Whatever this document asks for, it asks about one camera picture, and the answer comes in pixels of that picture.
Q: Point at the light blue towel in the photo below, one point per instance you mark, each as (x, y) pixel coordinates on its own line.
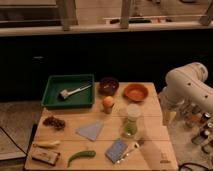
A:
(90, 131)

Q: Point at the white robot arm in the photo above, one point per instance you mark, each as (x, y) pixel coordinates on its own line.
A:
(186, 83)

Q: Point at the dark maroon bowl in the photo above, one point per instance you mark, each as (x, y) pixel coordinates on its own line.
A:
(108, 86)

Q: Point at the orange peach fruit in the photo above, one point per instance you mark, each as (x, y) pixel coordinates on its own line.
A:
(108, 103)

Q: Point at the orange bowl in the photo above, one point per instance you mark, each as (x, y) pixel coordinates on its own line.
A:
(136, 92)

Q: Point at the green plastic tray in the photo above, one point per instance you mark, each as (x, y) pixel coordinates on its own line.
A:
(57, 83)

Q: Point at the blue sponge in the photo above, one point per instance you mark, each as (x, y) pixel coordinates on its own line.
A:
(115, 151)

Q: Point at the green chili pepper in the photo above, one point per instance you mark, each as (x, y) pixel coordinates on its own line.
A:
(81, 154)

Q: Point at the brown rectangular box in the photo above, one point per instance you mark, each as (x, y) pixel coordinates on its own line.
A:
(45, 155)

